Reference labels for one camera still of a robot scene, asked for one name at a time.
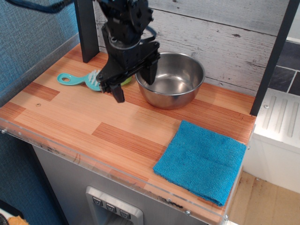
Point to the silver dispenser button panel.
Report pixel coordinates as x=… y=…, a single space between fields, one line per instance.
x=109 y=210

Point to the grey toy fridge cabinet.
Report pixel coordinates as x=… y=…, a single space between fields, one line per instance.
x=141 y=167

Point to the dark shelf post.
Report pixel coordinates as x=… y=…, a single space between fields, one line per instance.
x=86 y=24
x=275 y=54

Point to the dark left shelf post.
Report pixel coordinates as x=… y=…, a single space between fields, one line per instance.
x=86 y=24

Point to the green toy broccoli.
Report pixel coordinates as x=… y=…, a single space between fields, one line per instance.
x=128 y=80

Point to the white toy sink drainboard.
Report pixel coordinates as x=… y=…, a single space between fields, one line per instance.
x=274 y=148

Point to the stainless steel bowl pan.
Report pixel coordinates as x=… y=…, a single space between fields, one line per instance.
x=177 y=82

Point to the teal scrub brush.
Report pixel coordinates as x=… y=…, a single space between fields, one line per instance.
x=90 y=80

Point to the clear acrylic edge guard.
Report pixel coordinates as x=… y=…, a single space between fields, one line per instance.
x=70 y=172

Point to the blue folded cloth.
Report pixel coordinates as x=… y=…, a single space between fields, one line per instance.
x=201 y=161

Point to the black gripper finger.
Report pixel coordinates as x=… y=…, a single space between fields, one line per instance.
x=118 y=94
x=148 y=74

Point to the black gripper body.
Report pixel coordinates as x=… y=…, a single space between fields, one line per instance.
x=125 y=60

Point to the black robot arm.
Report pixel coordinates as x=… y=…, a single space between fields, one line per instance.
x=126 y=19

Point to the dark right shelf post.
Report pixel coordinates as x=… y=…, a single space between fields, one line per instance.
x=275 y=54

